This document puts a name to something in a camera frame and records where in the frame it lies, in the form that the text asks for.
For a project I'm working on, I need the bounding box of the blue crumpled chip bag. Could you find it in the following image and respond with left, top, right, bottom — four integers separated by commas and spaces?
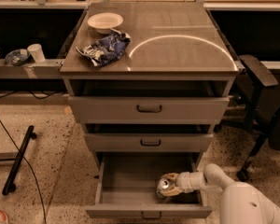
76, 29, 131, 67

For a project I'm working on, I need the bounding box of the grey middle drawer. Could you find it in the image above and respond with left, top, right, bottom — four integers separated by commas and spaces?
84, 133, 213, 152

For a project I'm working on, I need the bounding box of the blue bowl with items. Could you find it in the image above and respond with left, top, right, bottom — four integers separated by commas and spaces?
5, 49, 31, 66

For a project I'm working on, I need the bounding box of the grey side shelf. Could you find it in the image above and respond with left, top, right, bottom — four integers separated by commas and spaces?
0, 59, 63, 79

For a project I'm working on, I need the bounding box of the white bowl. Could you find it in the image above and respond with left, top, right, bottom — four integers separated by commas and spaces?
87, 13, 123, 35

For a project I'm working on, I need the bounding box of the white paper cup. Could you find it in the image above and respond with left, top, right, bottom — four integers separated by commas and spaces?
27, 44, 46, 63

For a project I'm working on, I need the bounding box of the grey top drawer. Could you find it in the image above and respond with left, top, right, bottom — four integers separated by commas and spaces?
69, 96, 229, 124

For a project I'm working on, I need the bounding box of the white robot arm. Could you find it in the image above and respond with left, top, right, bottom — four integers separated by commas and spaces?
157, 163, 280, 224

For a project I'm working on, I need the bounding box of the grey drawer cabinet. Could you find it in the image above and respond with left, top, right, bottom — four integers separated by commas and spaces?
59, 1, 241, 173

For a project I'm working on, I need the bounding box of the black bar with wheel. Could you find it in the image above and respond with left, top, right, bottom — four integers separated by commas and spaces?
2, 125, 37, 196

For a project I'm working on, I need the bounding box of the grey drawer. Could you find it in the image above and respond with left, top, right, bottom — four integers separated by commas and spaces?
84, 133, 213, 152
87, 152, 212, 220
69, 96, 229, 124

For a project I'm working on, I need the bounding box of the grey bottom drawer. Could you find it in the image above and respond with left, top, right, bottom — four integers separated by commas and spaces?
87, 152, 212, 220

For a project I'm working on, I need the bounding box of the silver 7up can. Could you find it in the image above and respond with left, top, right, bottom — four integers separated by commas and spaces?
156, 178, 171, 199

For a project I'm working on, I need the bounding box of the black office chair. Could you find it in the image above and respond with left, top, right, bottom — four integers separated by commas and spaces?
215, 55, 280, 181

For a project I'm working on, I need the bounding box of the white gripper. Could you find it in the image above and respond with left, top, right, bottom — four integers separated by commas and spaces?
160, 172, 194, 197

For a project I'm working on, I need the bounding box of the black floor cable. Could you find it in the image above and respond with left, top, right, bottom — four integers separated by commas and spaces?
0, 105, 48, 224

